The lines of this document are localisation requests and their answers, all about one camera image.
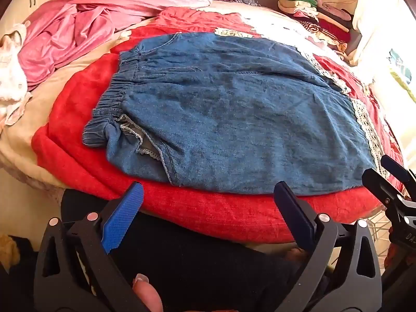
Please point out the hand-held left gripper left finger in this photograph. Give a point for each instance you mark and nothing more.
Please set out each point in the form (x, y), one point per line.
(123, 216)

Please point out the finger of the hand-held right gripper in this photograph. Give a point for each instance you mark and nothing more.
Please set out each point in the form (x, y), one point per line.
(396, 169)
(382, 187)

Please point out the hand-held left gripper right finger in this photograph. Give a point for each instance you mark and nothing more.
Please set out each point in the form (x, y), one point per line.
(292, 214)

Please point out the blue denim pants with lace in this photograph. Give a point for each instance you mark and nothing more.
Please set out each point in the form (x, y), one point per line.
(227, 110)

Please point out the person's left hand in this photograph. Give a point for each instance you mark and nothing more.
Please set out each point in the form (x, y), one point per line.
(148, 294)

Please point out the red floral blanket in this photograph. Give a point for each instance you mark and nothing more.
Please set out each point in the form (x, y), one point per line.
(211, 216)

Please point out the person's legs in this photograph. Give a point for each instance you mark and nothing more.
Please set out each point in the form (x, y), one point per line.
(195, 260)

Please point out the yellow cloth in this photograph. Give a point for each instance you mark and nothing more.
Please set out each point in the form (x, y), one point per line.
(8, 248)

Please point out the beige bed sheet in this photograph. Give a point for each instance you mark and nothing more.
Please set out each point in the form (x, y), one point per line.
(29, 133)

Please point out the white printed cloth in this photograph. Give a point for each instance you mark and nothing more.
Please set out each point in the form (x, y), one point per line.
(377, 39)

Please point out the stack of folded clothes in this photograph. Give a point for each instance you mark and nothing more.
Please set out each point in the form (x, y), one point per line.
(312, 16)

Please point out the white and orange towel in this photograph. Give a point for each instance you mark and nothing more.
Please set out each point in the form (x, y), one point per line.
(9, 71)

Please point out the pink duvet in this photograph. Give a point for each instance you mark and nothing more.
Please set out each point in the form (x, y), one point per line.
(81, 22)

